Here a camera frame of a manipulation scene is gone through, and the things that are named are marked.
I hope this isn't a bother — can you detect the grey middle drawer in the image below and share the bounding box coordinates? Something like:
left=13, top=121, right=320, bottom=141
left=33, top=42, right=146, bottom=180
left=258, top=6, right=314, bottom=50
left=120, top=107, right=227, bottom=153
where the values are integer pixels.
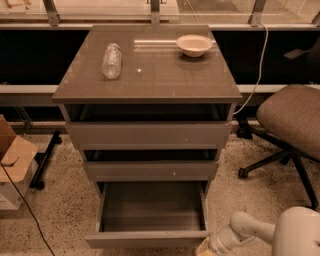
left=84, top=149, right=218, bottom=181

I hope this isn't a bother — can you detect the black stand foot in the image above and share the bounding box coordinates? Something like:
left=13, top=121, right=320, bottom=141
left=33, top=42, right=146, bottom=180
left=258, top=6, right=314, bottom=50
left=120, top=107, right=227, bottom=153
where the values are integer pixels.
left=30, top=130, right=62, bottom=190

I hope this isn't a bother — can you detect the grey bottom drawer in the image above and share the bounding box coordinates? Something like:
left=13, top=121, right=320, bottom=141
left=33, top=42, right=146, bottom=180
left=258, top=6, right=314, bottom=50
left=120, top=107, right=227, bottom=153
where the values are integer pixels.
left=85, top=181, right=209, bottom=248

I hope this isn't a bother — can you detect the grey drawer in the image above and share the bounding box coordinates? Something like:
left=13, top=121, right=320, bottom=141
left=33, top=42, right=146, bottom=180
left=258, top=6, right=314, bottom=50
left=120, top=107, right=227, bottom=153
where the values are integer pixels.
left=62, top=103, right=233, bottom=150
left=84, top=149, right=218, bottom=181
left=85, top=181, right=209, bottom=248

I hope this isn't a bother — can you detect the black floor cable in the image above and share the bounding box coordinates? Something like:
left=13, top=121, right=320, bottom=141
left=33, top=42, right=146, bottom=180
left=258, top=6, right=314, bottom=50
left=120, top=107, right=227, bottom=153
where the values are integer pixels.
left=0, top=162, right=57, bottom=256

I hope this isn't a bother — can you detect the grey drawer cabinet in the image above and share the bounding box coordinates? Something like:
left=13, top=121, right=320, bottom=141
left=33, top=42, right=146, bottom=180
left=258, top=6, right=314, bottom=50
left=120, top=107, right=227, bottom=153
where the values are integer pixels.
left=52, top=24, right=243, bottom=194

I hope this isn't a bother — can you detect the white hanging cable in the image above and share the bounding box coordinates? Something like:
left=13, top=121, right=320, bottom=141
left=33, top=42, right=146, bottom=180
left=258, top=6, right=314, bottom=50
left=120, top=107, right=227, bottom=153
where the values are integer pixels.
left=232, top=23, right=270, bottom=117

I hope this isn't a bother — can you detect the brown office chair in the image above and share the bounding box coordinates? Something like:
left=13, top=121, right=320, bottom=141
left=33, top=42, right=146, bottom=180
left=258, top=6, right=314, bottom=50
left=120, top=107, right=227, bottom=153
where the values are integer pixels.
left=235, top=84, right=320, bottom=209

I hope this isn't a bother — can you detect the grey top drawer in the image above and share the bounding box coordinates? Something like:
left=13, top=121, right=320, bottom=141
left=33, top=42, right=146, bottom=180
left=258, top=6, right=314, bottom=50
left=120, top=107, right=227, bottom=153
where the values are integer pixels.
left=62, top=103, right=233, bottom=150

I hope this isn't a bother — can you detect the white paper bowl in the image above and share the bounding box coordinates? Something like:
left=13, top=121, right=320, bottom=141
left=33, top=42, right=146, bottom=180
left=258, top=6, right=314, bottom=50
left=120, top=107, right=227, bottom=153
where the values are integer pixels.
left=176, top=35, right=213, bottom=58

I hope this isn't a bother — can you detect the clear plastic bottle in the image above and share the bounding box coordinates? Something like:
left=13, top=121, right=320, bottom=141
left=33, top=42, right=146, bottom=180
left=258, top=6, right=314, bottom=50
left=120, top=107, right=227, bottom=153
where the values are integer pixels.
left=101, top=43, right=122, bottom=80

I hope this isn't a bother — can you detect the cardboard box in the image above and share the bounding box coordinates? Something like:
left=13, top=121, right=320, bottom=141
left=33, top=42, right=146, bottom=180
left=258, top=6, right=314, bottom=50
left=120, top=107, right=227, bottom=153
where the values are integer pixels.
left=0, top=115, right=38, bottom=210

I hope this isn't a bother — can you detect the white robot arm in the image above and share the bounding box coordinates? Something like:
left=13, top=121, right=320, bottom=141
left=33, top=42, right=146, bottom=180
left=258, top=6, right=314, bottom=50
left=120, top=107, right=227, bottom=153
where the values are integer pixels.
left=196, top=207, right=320, bottom=256

